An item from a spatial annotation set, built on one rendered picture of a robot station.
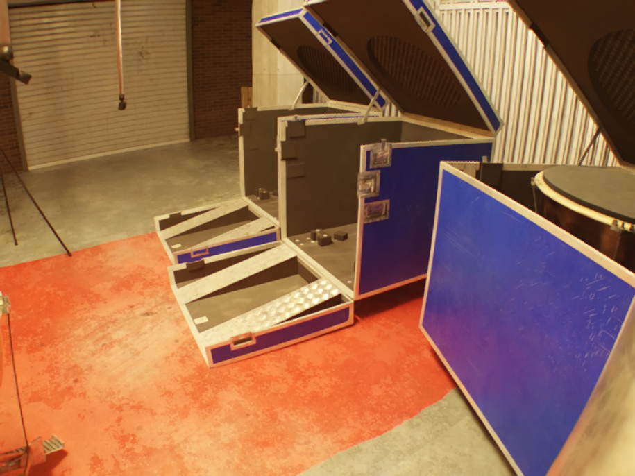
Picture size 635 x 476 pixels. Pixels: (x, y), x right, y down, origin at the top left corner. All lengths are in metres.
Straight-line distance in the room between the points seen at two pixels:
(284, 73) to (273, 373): 3.45
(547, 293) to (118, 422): 1.66
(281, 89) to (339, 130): 1.93
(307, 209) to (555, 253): 2.01
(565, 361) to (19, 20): 7.51
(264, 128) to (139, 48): 4.23
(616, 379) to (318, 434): 1.55
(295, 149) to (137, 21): 5.28
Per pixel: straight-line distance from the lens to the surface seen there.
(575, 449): 0.22
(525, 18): 1.90
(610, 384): 0.22
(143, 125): 7.51
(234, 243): 2.96
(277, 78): 4.67
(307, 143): 2.75
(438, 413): 1.85
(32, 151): 7.44
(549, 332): 1.24
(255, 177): 3.73
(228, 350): 1.99
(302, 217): 2.87
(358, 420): 1.77
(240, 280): 2.54
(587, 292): 1.11
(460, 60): 2.28
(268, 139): 3.71
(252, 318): 2.20
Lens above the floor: 1.32
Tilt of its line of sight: 23 degrees down
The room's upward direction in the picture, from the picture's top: straight up
